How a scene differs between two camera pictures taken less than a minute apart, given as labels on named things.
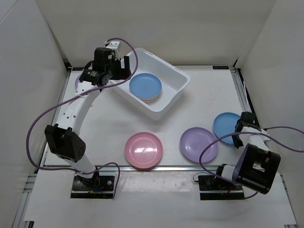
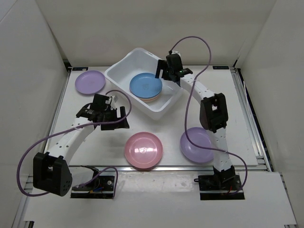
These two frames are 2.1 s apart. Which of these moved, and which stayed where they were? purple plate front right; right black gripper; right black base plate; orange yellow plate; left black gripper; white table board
Moved: left black gripper; right black gripper
Stayed: orange yellow plate; right black base plate; purple plate front right; white table board
